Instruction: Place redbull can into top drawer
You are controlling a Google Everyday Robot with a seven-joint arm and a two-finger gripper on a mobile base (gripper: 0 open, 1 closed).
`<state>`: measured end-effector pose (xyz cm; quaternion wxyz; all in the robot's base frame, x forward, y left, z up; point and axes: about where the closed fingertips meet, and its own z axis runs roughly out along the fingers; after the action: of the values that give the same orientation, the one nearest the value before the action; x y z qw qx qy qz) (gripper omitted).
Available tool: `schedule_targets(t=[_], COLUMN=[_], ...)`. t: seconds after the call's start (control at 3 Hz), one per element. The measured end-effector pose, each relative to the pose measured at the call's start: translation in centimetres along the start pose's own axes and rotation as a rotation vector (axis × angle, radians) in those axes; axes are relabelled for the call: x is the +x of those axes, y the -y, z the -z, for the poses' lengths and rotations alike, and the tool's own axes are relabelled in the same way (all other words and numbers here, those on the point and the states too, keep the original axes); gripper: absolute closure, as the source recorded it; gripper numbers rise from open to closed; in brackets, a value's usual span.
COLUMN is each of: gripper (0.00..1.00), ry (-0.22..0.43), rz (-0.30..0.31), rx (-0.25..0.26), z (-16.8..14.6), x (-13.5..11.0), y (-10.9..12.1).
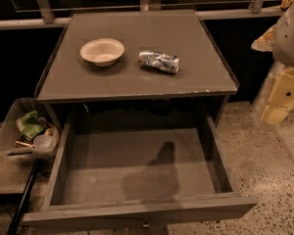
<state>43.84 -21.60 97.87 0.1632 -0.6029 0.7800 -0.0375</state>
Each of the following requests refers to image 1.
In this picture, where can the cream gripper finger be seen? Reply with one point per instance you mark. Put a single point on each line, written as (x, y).
(264, 42)
(281, 99)

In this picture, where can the silver redbull can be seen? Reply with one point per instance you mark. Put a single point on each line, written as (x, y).
(159, 61)

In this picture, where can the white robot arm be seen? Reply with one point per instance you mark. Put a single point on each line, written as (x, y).
(279, 39)

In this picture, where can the open grey top drawer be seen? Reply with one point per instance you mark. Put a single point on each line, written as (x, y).
(111, 179)

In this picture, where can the metal drawer knob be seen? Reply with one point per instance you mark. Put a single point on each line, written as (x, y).
(145, 224)

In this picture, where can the grey wooden cabinet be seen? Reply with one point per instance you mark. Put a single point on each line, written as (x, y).
(203, 72)

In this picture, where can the white paper bowl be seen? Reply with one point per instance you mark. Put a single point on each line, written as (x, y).
(102, 52)

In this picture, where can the metal railing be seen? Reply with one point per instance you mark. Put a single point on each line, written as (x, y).
(39, 10)

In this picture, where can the small clear plastic cup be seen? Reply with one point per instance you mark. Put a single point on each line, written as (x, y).
(42, 141)

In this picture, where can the green snack bag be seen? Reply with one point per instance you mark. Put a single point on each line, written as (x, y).
(28, 125)

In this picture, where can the clear plastic bin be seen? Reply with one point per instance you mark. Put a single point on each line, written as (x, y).
(17, 149)

